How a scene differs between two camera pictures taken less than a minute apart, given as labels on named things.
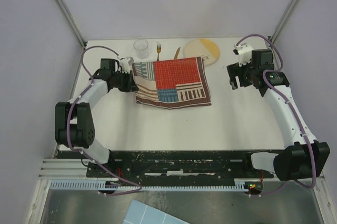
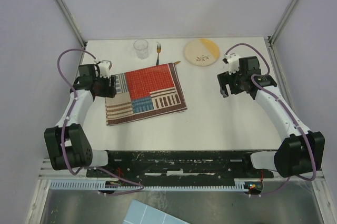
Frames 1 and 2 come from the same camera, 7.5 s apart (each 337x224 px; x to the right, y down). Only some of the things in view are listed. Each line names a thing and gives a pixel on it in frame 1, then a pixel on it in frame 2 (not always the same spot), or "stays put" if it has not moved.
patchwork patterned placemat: [172, 83] -> [145, 94]
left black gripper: [131, 86] -> [110, 91]
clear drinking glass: [141, 46] stays put
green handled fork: [158, 48] stays put
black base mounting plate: [176, 166] stays put
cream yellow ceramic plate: [204, 48] stays put
